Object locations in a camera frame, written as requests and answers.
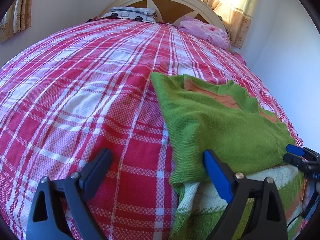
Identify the red white plaid bedspread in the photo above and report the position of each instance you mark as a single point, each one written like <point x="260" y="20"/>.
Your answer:
<point x="89" y="87"/>

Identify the cream wooden headboard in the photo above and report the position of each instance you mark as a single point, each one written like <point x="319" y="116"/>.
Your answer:
<point x="173" y="11"/>

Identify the pink floral pillow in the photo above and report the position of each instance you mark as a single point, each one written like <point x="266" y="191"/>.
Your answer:
<point x="205" y="31"/>

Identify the beige curtain left window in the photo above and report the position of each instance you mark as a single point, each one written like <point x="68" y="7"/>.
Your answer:
<point x="16" y="19"/>

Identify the pink cloth beside bed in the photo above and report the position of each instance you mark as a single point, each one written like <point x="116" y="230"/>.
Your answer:
<point x="240" y="58"/>

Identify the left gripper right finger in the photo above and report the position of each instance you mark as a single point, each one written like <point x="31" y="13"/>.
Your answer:
<point x="267" y="218"/>

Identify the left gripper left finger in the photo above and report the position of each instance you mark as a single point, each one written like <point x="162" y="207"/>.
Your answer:
<point x="46" y="217"/>

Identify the white patterned pillow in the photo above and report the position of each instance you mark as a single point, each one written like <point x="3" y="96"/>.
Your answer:
<point x="147" y="15"/>

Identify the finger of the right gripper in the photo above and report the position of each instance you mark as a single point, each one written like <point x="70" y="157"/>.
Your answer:
<point x="302" y="152"/>
<point x="296" y="161"/>

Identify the person's right hand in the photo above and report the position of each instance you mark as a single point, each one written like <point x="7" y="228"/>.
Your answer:
<point x="308" y="194"/>

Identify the green striped knit sweater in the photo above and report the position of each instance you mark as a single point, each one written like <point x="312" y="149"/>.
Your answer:
<point x="225" y="119"/>

